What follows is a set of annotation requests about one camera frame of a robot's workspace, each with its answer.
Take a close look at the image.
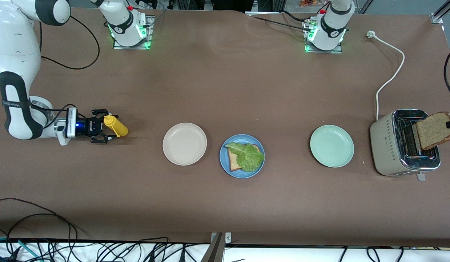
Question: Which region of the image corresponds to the black base cable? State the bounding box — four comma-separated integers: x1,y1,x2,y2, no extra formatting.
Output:
247,11,313,33

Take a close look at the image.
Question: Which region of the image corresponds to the yellow squeeze sauce bottle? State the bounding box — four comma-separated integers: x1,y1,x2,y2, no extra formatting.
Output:
103,115,129,138

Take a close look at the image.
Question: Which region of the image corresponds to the brown bread slice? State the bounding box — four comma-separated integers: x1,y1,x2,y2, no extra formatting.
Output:
415,111,450,151
228,144,262,172

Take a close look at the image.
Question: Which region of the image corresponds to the green lettuce leaf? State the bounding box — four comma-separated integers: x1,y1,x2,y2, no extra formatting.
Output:
225,142,265,173

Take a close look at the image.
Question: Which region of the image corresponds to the pale green round plate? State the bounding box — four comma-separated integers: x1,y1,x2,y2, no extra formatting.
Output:
310,125,355,168

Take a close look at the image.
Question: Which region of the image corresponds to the white toaster power cable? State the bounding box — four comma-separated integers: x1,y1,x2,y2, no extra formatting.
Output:
366,31,406,122

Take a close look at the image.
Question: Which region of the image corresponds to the beige chrome toaster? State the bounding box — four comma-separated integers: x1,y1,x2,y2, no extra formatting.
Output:
370,108,442,182

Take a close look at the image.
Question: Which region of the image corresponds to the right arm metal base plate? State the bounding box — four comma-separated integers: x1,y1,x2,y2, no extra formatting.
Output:
112,15,155,50

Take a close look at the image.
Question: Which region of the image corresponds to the teal cable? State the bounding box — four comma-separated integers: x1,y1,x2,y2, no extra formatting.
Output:
0,237,42,262

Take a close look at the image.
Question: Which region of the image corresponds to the aluminium frame profile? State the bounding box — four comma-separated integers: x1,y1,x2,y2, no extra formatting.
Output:
430,0,450,24

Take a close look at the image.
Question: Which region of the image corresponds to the blue round plate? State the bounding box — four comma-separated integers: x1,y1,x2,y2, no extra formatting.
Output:
220,134,265,179

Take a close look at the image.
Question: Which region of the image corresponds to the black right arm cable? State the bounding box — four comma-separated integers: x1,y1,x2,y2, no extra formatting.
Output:
39,15,101,128

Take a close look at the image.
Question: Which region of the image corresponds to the metal table edge bracket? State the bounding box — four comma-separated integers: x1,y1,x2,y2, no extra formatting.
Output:
201,232,232,262

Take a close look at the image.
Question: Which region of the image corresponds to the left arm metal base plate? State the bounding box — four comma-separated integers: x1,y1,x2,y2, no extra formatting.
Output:
303,20,344,54

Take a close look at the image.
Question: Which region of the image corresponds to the beige round plate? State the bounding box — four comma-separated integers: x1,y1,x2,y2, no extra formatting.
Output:
162,123,208,166

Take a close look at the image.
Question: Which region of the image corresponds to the thin black cable loop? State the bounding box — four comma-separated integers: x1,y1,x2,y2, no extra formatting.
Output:
6,213,73,256
0,198,79,252

